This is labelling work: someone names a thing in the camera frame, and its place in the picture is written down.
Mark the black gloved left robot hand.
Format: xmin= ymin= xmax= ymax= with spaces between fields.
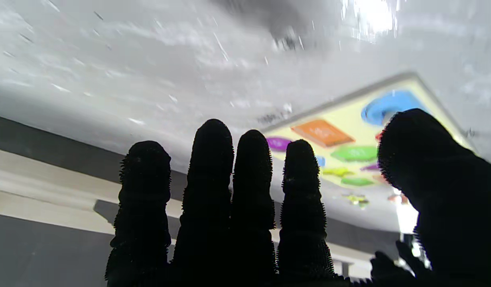
xmin=371 ymin=240 xmax=430 ymax=282

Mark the yellow wooden puzzle board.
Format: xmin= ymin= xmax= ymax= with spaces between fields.
xmin=261 ymin=73 xmax=475 ymax=200

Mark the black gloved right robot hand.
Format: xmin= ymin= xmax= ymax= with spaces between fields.
xmin=105 ymin=108 xmax=491 ymax=287

